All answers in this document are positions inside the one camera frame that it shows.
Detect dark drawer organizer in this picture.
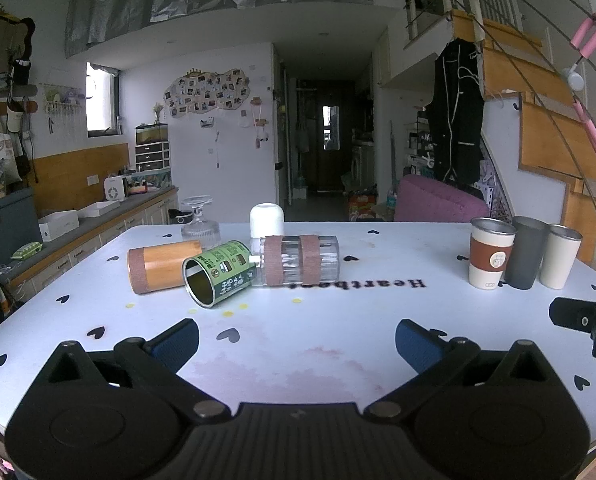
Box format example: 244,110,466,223
135,141,171,171

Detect plain white cup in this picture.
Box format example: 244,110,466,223
249,203,285,238

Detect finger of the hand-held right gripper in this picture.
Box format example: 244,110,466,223
549,297,596,359

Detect window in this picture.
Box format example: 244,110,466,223
85,62,121,138

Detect small white appliance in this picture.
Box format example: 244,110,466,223
103,176,129,201

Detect kitchen counter cabinet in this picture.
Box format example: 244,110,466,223
0,185,179,293

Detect white steel cup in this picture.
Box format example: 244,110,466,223
540,223,584,290

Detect dark entrance door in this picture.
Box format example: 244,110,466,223
314,85,346,192

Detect pink armchair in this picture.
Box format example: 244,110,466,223
394,175,491,223

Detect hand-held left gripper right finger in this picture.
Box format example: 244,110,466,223
364,318,554,421

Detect dark grey cup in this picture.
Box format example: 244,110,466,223
504,215,550,290

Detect grey storage box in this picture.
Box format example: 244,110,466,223
0,187,39,261

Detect green patterned pouch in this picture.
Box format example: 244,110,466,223
10,242,44,261

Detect beige tote bag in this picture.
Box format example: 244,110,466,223
0,132,24,186

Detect bamboo cup with brown band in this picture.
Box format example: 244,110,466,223
127,240,203,295

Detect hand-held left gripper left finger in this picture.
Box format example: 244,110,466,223
42,318,230,421

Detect flat white tray box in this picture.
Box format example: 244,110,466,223
78,201,121,218

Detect green printed tin cup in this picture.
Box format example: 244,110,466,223
182,240,257,308

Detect pink clamp tool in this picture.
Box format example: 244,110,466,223
562,15,596,163

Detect glass fish tank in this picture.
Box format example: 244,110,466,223
135,124,169,145

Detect white cardboard box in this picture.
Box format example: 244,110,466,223
38,210,80,242

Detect white cup with brown sleeve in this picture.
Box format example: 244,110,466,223
468,217,517,291

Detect cloud-shaped photo board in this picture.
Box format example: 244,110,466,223
164,67,253,118

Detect black hanging coat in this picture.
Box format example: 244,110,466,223
424,37,486,184

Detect clear bottle with brown bands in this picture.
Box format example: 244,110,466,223
250,234,341,289

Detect clear ribbed glass goblet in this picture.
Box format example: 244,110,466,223
180,195,221,249

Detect wooden staircase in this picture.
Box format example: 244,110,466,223
450,7,596,263

